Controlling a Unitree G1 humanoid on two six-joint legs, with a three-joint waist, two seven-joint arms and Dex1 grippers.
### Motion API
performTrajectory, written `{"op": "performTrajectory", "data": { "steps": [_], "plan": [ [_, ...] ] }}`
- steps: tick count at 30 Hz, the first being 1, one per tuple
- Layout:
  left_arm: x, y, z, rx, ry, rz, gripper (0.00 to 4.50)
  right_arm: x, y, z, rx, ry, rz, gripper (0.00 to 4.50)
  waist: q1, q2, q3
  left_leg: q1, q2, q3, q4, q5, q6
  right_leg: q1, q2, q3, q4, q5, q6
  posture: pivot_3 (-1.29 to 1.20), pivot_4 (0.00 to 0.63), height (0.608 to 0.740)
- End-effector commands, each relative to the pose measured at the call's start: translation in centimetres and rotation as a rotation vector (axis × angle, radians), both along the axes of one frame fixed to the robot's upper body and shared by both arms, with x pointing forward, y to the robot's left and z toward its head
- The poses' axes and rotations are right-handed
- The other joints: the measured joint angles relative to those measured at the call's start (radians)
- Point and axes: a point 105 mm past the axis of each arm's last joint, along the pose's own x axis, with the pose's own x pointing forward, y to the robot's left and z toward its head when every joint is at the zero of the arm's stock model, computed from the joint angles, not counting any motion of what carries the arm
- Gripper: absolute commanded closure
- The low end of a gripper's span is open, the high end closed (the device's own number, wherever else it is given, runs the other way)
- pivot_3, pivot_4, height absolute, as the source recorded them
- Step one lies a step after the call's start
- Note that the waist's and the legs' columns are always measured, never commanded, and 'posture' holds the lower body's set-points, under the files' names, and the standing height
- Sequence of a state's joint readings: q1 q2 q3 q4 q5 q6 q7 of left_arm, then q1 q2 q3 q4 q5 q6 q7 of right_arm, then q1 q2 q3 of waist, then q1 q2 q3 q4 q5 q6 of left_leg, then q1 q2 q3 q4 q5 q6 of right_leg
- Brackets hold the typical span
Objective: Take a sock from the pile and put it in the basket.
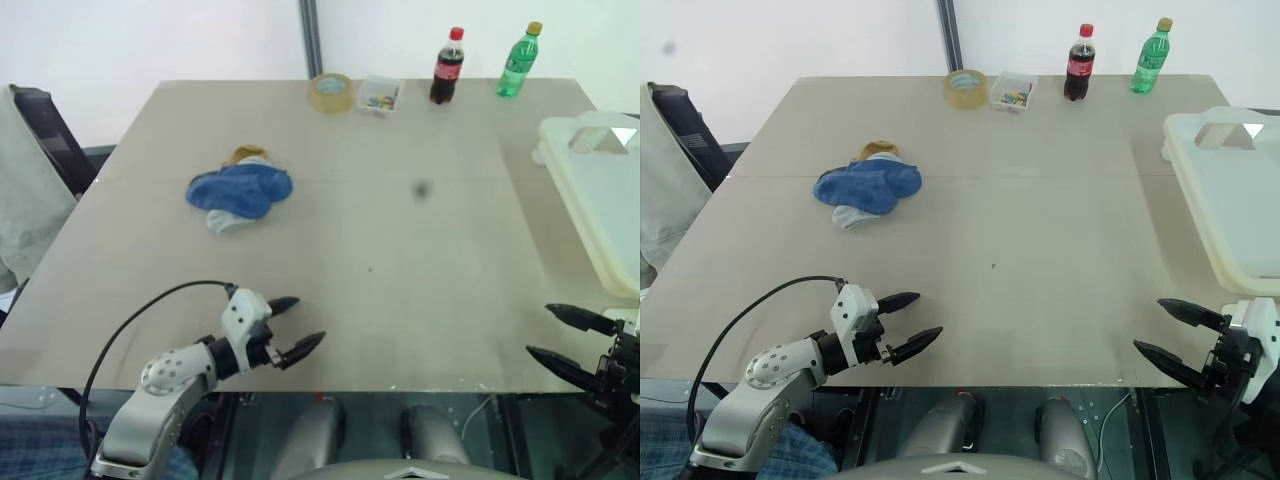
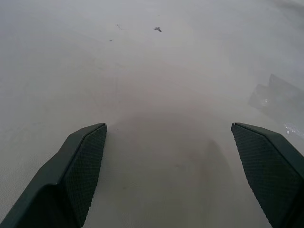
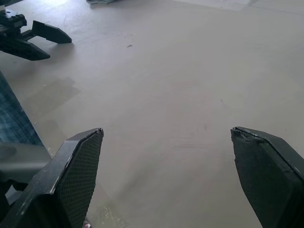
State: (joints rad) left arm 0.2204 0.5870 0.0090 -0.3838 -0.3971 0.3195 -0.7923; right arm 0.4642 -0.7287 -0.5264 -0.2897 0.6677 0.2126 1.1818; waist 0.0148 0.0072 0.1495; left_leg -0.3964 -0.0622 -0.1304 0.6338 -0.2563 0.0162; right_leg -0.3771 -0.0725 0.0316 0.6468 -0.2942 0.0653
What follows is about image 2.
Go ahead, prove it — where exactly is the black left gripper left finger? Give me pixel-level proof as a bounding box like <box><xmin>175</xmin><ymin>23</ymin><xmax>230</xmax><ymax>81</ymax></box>
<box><xmin>0</xmin><ymin>123</ymin><xmax>108</xmax><ymax>228</ymax></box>

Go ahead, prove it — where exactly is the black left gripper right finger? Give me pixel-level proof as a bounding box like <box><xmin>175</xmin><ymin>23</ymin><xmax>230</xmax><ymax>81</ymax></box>
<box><xmin>231</xmin><ymin>122</ymin><xmax>304</xmax><ymax>228</ymax></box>

